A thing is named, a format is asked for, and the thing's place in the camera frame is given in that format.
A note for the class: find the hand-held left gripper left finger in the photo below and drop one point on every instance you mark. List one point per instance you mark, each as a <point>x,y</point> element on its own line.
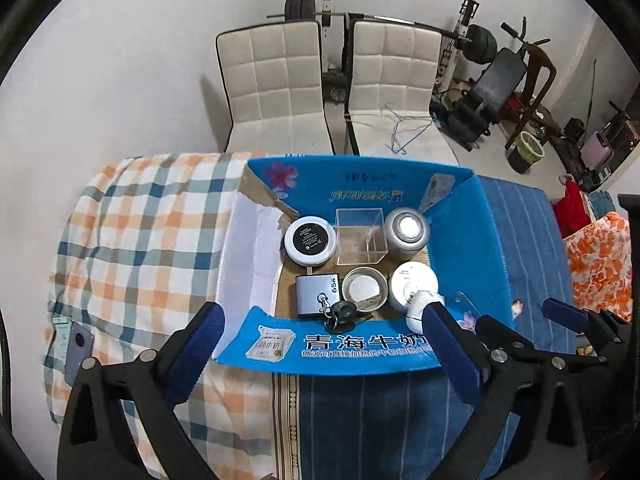
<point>195,355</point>

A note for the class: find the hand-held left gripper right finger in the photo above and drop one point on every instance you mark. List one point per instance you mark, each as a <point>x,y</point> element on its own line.
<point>450,355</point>

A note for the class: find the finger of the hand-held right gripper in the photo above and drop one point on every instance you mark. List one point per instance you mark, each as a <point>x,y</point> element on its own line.
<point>567,312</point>
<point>515,336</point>

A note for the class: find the white earbuds case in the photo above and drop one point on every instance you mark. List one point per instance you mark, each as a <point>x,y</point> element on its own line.
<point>422,302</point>

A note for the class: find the white round canister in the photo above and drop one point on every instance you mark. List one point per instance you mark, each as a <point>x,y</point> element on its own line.
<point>412,280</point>

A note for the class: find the blue cardboard box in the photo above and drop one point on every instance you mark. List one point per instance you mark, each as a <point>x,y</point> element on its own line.
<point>465,240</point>

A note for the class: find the small metal bowl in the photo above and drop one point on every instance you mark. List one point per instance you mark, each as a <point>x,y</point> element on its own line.
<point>364,287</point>

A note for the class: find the bunch of keys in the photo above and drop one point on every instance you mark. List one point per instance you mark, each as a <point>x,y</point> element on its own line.
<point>344,310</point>

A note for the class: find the grey round metal tin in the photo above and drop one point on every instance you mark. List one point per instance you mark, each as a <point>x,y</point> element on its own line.
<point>407,232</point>

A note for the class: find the white power charger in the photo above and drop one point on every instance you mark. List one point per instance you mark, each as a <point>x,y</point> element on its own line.
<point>312,292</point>

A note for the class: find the clear acrylic box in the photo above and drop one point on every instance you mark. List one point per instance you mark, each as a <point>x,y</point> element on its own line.
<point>361,235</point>

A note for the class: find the black and white round case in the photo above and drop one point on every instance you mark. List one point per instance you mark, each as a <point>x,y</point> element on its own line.
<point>309,240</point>

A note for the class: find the orange floral chair cover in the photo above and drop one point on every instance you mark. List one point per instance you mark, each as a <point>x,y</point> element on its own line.
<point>600,260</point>

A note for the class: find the red cloth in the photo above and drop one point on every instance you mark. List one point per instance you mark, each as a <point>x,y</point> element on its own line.
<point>572,210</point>

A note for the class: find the dark blue cloth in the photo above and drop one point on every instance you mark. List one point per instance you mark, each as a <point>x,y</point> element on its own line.
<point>600,205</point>

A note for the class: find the beige patterned cloth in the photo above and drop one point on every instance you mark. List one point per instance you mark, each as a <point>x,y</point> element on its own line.
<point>285,425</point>

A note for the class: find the grey smartphone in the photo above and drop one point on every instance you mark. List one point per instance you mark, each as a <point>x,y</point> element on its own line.
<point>80,355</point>

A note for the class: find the plaid blanket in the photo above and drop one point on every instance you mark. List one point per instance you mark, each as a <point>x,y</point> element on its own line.
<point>140,240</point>

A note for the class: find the white and green packet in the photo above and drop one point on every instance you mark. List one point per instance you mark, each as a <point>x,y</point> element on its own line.
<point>61,337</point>

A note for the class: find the dark trash bin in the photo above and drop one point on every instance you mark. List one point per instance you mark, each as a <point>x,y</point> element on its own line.
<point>525,155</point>

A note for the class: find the purple suitcase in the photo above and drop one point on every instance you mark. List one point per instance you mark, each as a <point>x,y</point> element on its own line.
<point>597,150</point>

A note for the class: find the small black bag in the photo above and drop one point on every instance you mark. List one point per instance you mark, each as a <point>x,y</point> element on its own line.
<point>575,129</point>

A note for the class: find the brown wooden chair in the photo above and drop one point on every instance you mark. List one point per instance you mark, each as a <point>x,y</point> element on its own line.
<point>542,75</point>

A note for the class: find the black weight bench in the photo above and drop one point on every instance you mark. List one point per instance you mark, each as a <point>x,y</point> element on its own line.
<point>492,85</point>

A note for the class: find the white padded chair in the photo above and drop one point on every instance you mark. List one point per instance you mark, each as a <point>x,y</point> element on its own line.
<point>272,85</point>
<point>395,70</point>

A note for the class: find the black barbell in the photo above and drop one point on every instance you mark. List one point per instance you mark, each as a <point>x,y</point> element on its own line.
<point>480,42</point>

